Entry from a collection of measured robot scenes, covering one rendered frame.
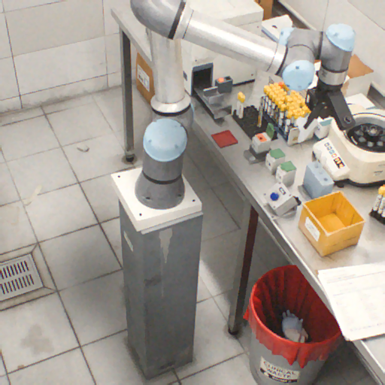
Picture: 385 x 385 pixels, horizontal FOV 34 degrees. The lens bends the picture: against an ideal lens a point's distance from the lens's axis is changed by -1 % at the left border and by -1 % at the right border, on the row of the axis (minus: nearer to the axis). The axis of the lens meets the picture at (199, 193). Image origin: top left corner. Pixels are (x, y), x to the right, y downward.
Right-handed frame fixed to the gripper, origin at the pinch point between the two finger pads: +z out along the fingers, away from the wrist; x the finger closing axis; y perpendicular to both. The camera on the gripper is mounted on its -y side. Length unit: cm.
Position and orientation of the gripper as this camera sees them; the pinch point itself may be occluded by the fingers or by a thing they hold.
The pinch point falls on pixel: (322, 139)
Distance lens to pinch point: 189.3
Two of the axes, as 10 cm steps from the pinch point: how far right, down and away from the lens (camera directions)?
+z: -0.5, 7.0, 7.1
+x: -9.2, 2.4, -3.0
